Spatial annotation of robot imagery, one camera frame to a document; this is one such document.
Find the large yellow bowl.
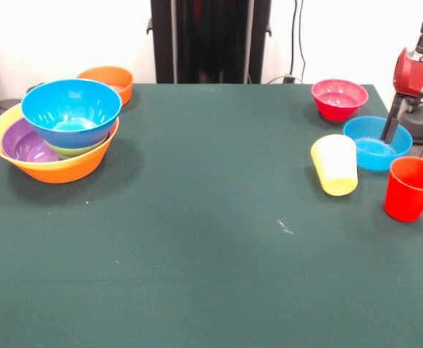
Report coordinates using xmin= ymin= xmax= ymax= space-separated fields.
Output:
xmin=0 ymin=103 xmax=120 ymax=185

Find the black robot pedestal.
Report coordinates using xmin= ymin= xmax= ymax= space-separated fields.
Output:
xmin=146 ymin=0 xmax=273 ymax=85

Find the small orange bowl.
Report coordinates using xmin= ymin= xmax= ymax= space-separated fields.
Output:
xmin=76 ymin=65 xmax=135 ymax=107

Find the small green bowl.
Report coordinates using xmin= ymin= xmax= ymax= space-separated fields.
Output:
xmin=43 ymin=133 xmax=110 ymax=158

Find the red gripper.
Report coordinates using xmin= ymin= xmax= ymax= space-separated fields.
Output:
xmin=380 ymin=46 xmax=423 ymax=160

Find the small pink bowl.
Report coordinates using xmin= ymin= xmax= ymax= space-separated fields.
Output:
xmin=311 ymin=78 xmax=370 ymax=123

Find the black wall cable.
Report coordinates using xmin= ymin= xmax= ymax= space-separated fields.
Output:
xmin=291 ymin=0 xmax=306 ymax=79

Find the shallow blue bowl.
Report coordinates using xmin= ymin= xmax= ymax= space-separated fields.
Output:
xmin=343 ymin=115 xmax=414 ymax=172

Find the grey cable plug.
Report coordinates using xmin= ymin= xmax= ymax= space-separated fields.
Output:
xmin=264 ymin=74 xmax=303 ymax=85

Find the yellow cup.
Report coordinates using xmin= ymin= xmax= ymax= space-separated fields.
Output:
xmin=310 ymin=133 xmax=359 ymax=197

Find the deep blue bowl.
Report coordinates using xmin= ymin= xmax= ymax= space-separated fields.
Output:
xmin=20 ymin=78 xmax=122 ymax=149

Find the dark green tablecloth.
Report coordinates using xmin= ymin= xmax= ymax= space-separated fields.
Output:
xmin=0 ymin=82 xmax=423 ymax=348

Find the red cup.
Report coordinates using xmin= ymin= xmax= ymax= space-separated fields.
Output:
xmin=384 ymin=156 xmax=423 ymax=223

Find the purple bowl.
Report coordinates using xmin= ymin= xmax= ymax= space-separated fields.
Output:
xmin=1 ymin=118 xmax=63 ymax=163

